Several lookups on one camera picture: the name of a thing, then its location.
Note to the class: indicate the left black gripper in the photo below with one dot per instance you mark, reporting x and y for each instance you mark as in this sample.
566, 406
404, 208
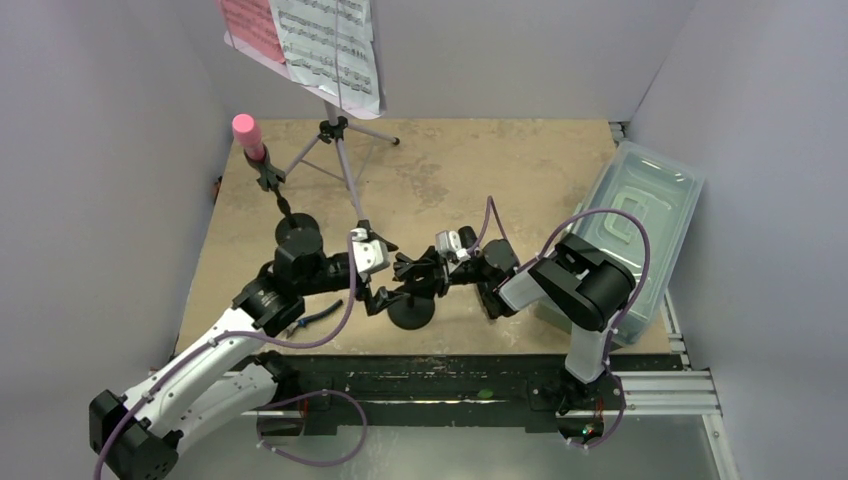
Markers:
381, 297

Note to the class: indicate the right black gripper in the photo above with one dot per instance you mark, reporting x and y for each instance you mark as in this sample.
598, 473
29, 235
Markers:
430, 269

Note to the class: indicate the black microphone stand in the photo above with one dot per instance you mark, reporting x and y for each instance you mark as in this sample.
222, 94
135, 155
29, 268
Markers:
285, 212
411, 311

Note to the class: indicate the black marker pen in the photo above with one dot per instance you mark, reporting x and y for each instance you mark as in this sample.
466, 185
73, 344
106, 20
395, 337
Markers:
468, 238

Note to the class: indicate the lilac music stand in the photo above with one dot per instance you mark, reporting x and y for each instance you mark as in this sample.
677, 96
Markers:
332, 130

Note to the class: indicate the pink toy microphone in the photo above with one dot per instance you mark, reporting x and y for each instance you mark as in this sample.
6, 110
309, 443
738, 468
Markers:
248, 134

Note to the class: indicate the white sheet music page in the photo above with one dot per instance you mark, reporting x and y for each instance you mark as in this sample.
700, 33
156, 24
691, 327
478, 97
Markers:
329, 46

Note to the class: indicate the pink sheet music page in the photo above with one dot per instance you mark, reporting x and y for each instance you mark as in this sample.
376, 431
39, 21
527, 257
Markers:
251, 21

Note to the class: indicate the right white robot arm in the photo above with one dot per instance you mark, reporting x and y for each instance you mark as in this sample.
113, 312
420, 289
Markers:
583, 282

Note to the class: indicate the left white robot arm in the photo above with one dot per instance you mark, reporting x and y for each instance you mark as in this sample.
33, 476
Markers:
141, 433

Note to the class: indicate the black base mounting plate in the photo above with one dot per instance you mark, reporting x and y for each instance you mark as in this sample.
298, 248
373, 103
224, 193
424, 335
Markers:
532, 392

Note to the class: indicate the clear plastic storage box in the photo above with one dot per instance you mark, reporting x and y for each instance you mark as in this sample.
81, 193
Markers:
662, 193

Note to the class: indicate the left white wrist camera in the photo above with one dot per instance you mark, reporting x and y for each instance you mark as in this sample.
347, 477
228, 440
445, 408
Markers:
369, 251

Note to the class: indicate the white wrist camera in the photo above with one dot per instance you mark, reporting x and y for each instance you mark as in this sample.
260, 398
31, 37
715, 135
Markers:
369, 251
448, 246

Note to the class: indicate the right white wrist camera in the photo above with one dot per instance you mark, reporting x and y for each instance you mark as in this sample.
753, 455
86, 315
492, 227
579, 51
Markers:
448, 246

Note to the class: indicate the blue handled pliers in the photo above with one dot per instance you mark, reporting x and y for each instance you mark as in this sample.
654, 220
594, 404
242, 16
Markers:
310, 318

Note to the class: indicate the aluminium rail frame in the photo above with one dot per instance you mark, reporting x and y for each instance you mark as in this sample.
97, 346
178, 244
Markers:
519, 180

